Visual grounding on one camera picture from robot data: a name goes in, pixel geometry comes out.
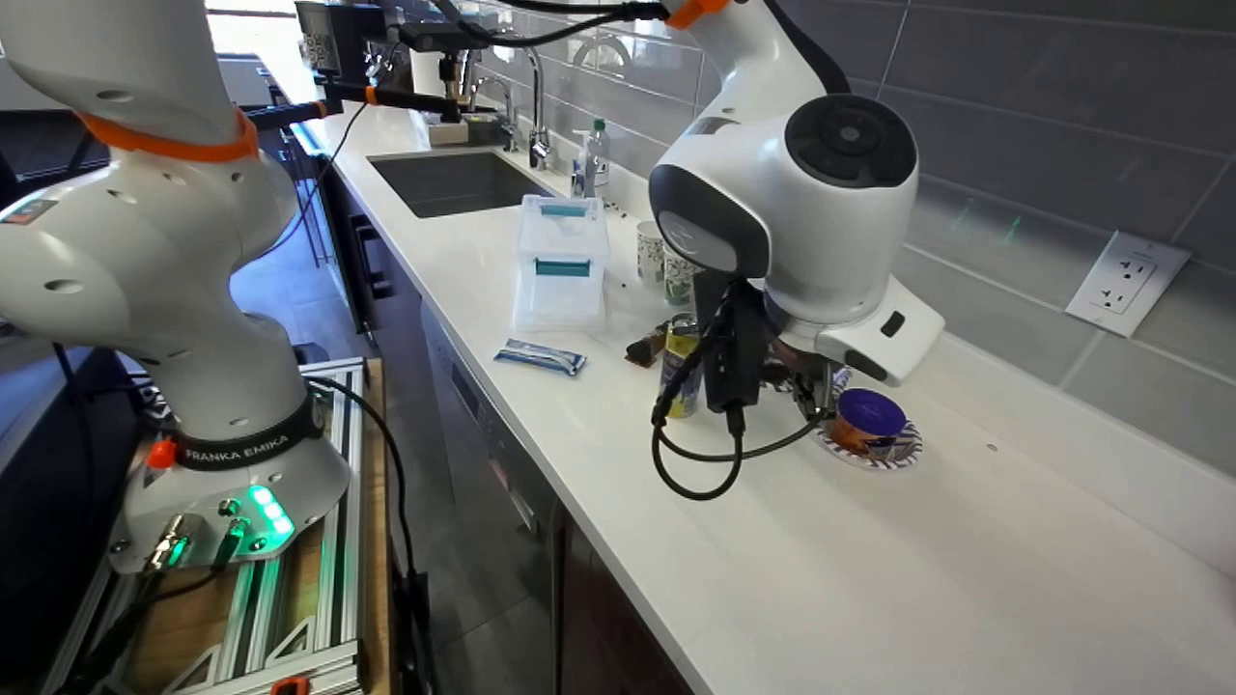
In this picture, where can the yellow blue drink can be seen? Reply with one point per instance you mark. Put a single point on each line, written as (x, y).
(678, 377)

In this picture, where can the white wall outlet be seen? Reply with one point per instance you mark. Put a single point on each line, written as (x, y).
(1125, 283)

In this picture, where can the patterned paper cup rear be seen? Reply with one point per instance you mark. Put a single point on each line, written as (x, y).
(663, 267)

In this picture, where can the orange bowl with blue lid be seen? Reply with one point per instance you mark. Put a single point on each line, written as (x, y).
(875, 431)

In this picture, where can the blue white snack bar wrapper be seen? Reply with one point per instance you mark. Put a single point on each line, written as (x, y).
(543, 355)

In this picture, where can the aluminium robot stand frame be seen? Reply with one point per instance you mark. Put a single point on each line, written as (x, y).
(236, 592)

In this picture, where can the chrome faucet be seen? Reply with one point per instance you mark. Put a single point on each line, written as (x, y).
(539, 124)

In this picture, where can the stainless steel sink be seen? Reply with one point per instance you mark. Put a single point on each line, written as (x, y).
(454, 183)

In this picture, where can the clear water bottle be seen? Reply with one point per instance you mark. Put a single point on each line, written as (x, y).
(593, 162)

